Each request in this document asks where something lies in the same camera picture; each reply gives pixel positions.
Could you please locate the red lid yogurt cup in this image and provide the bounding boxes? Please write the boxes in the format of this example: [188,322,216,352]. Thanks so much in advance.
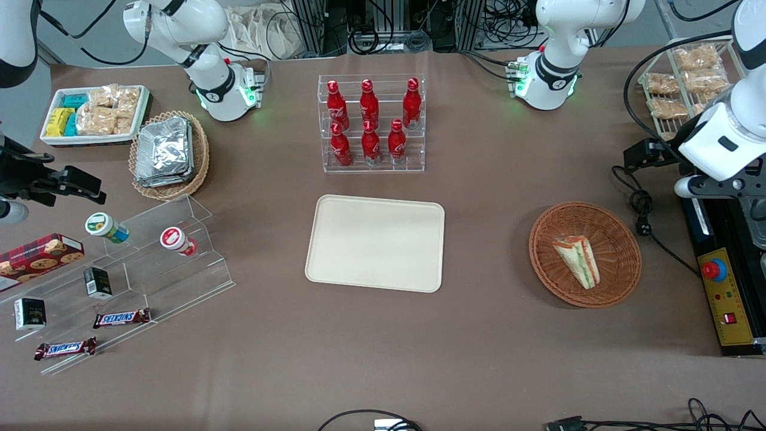
[159,226,197,257]

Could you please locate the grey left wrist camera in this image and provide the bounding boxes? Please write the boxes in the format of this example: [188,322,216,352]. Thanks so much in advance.
[674,175,766,200]

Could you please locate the red cookie box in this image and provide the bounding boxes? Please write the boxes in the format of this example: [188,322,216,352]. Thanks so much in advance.
[0,233,85,293]

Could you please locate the clear acrylic bottle rack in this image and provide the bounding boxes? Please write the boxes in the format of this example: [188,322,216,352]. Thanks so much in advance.
[318,73,427,175]

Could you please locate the clear acrylic stepped shelf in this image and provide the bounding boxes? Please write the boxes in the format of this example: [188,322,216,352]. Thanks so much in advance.
[0,194,236,376]

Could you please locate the beige rectangular tray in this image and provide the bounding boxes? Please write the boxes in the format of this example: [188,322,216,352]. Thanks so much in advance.
[305,194,446,294]

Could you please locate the red cola bottle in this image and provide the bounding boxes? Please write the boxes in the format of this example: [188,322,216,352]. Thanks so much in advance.
[330,122,353,168]
[361,120,382,167]
[326,80,350,132]
[360,78,380,128]
[387,119,408,166]
[402,77,422,130]

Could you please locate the metal pan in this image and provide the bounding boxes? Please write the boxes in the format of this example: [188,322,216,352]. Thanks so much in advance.
[741,196,766,250]

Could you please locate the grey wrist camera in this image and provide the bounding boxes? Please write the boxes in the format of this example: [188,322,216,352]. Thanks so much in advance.
[0,201,29,226]
[674,175,766,200]

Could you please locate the small black box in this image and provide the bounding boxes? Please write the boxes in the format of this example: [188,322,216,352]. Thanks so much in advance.
[13,297,47,332]
[83,266,114,301]

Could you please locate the yellow snack pack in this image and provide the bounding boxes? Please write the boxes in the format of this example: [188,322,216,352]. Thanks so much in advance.
[46,107,76,138]

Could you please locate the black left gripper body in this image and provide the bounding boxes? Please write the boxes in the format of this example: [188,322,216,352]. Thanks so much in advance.
[655,138,689,171]

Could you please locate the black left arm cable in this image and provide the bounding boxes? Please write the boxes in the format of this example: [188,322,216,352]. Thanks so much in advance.
[622,30,738,163]

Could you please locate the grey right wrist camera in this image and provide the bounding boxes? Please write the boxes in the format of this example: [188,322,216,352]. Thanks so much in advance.
[0,201,29,226]

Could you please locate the white wire rack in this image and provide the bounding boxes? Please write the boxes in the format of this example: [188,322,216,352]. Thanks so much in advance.
[637,36,743,142]

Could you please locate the tangled black cables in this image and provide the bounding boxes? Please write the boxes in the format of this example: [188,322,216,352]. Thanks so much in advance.
[583,397,766,431]

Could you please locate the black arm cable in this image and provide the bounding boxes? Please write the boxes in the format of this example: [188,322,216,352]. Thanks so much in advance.
[622,30,738,163]
[36,0,151,67]

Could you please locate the Snickers chocolate bar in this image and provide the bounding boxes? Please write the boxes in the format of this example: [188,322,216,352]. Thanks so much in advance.
[34,337,98,362]
[92,308,152,330]

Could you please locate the white cloth bag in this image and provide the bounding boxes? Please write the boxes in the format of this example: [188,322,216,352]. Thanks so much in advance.
[226,5,301,61]

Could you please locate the oval wicker basket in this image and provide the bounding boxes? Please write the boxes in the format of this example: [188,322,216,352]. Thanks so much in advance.
[128,110,211,202]

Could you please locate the black looped cable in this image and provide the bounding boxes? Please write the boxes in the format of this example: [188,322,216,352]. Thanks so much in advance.
[317,409,423,431]

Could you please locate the aluminium frame post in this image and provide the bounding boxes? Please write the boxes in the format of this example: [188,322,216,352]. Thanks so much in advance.
[457,0,487,52]
[292,0,327,58]

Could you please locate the triangular sandwich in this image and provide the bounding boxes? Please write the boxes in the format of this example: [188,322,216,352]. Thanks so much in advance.
[551,235,601,291]

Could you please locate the green lid yogurt cup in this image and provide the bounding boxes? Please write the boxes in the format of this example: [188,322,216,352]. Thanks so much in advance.
[84,212,130,244]

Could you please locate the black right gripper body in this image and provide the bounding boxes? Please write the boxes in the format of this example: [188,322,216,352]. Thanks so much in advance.
[0,138,62,202]

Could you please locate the white rectangular snack bin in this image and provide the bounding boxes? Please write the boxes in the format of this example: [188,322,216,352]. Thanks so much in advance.
[40,84,151,148]

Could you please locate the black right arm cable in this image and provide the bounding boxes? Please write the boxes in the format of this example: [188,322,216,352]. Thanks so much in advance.
[36,0,151,67]

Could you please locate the black power cable with plug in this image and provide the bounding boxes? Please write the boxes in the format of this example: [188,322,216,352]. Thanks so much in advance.
[611,165,703,278]

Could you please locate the clear bag of crackers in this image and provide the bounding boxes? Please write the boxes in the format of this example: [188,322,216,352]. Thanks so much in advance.
[88,84,120,109]
[674,44,721,72]
[648,97,689,120]
[692,96,728,118]
[682,68,730,94]
[645,72,680,96]
[76,107,134,136]
[116,87,142,118]

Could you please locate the round brown wicker basket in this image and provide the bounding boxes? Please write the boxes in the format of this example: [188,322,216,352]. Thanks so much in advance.
[529,201,643,309]

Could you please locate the black appliance with yellow panel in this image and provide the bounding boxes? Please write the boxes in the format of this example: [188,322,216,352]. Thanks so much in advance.
[681,193,766,359]

